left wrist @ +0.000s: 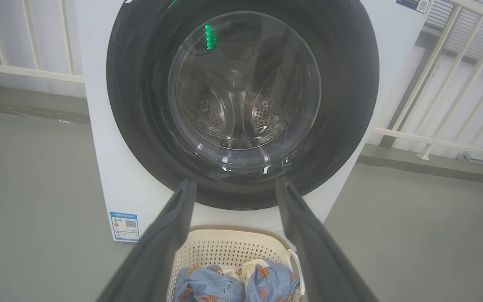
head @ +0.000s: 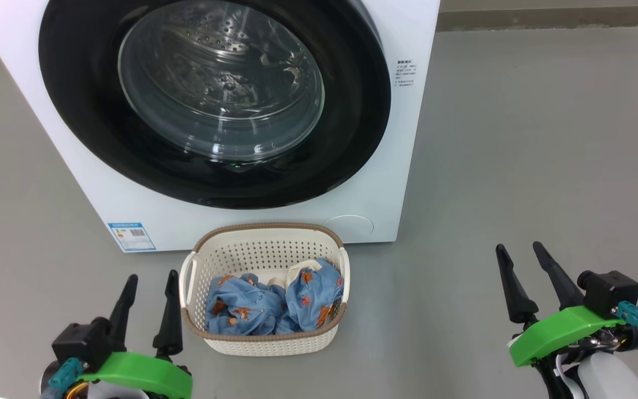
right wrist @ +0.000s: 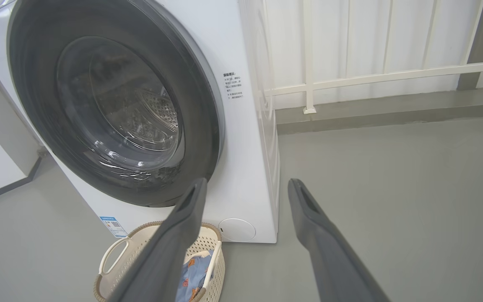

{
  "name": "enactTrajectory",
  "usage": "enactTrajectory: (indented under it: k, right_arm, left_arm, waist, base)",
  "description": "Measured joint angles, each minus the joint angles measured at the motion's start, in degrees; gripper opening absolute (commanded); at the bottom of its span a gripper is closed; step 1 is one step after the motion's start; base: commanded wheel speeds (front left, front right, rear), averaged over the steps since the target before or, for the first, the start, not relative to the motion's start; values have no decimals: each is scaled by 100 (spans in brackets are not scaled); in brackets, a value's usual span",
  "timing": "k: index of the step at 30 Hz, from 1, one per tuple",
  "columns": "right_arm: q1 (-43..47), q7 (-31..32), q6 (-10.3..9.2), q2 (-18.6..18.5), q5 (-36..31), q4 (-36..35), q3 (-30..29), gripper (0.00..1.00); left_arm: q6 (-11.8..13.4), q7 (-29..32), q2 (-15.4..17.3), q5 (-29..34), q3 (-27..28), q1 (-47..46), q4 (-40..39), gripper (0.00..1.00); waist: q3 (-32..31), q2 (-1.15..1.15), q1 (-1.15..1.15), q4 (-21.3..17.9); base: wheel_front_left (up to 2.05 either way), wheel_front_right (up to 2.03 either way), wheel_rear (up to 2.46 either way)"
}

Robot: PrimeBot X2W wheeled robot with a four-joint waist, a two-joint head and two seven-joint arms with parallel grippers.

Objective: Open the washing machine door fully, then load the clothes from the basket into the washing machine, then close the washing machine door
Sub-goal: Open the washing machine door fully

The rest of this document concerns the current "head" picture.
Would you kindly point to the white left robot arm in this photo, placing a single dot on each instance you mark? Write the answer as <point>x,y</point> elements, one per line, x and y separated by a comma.
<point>114,392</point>

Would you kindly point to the cream perforated laundry basket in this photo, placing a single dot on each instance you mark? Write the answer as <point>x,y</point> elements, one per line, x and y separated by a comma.
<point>263,249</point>

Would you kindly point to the blue printed garment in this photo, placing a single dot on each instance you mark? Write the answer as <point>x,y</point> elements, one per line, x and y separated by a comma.
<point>241,310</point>

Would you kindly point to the black round glass washer door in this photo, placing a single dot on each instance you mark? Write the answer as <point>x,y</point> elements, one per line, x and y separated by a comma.
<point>75,111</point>

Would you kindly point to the blue garment with cream collar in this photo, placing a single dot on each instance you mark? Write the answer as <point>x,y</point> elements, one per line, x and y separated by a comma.
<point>313,293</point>

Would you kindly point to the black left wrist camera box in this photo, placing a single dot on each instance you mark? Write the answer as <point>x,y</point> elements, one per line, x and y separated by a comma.
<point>81,341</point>

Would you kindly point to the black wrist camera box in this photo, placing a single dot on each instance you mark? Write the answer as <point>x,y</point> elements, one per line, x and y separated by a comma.
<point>81,341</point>
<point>610,291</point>

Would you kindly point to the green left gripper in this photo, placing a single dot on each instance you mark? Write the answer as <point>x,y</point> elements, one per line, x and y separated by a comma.
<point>142,374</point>

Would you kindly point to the round white filter cover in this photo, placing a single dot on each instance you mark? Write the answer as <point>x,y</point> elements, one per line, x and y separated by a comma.
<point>349,228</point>

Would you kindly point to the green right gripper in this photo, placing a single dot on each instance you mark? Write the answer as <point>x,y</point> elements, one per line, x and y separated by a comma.
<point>562,330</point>

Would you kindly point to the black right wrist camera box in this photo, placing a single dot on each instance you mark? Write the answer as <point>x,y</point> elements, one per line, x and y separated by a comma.
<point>610,291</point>

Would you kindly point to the blue energy label sticker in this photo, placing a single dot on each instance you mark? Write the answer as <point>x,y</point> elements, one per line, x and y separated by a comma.
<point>132,236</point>

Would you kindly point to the white front-load washing machine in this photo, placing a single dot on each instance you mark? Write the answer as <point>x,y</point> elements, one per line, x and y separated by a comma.
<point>385,166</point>

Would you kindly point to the perforated steel washer drum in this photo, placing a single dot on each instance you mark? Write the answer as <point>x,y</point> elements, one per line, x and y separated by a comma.
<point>219,83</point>

